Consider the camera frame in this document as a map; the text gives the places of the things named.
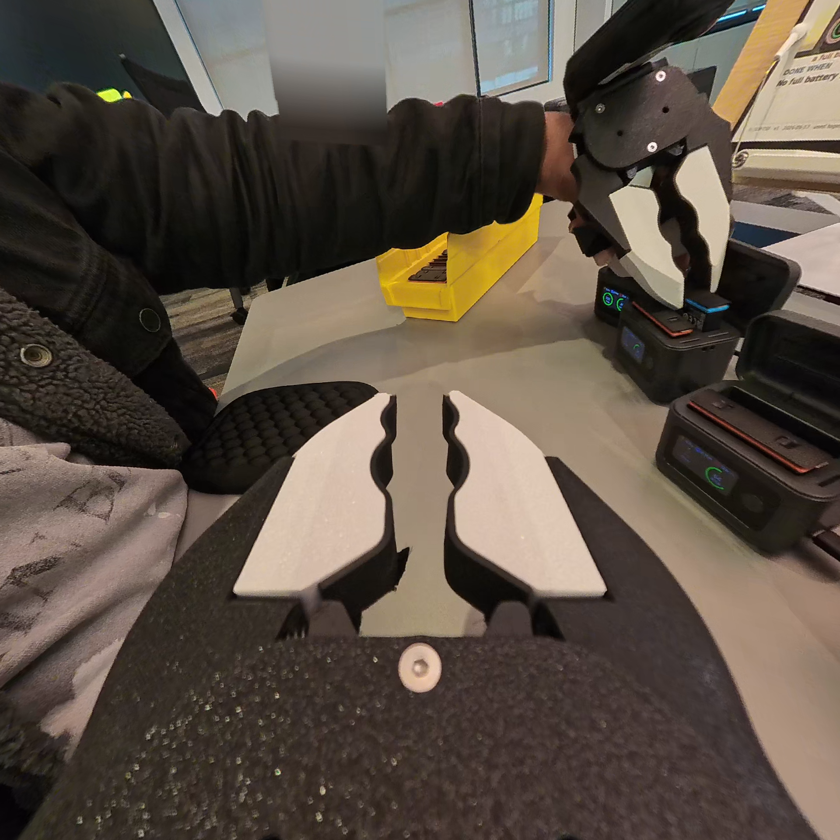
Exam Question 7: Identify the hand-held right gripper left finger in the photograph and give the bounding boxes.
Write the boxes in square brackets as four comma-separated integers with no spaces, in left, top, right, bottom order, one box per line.
[233,392,411,634]

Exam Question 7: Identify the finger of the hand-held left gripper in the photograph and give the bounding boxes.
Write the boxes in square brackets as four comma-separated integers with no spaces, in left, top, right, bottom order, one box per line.
[675,144,734,294]
[607,185,686,309]

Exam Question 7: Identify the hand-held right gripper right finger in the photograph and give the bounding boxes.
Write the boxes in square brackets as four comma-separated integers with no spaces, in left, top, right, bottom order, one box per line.
[443,391,608,636]

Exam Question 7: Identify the black battery charger case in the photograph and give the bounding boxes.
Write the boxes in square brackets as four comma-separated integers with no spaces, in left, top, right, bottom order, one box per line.
[655,310,840,553]
[613,239,803,404]
[595,262,634,327]

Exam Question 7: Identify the orange trimmed black battery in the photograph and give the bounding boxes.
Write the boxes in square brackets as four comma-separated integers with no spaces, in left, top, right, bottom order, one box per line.
[688,398,830,475]
[632,301,698,338]

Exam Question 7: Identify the yellow plastic bin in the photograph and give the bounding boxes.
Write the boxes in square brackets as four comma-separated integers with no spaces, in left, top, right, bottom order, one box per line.
[376,193,544,322]

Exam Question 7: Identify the row of black batteries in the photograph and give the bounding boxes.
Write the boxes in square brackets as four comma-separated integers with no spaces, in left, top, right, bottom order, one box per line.
[407,249,455,284]

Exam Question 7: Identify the person's left forearm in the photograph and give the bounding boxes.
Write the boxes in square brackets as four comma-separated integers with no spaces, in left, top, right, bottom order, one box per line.
[151,97,549,296]

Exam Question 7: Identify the person's left hand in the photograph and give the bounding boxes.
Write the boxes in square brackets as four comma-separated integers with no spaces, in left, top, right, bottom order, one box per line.
[541,112,624,270]

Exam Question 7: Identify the dark blue flat pad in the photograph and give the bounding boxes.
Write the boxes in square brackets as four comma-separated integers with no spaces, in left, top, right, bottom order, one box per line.
[730,197,840,249]

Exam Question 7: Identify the black textured wrist pad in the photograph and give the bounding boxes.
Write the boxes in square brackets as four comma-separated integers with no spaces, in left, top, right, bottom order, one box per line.
[182,381,382,496]

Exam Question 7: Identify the printed instruction sheet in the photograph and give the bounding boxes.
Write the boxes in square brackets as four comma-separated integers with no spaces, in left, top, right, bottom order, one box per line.
[731,0,840,153]

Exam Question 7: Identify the person's grey printed shirt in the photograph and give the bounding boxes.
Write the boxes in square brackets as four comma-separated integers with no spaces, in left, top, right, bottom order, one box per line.
[0,420,191,788]

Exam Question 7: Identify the person's dark fleece jacket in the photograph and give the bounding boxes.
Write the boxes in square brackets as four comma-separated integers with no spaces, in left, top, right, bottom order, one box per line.
[0,82,217,468]

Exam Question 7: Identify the black chair back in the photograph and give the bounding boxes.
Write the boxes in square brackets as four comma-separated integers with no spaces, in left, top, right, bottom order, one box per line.
[118,54,206,118]

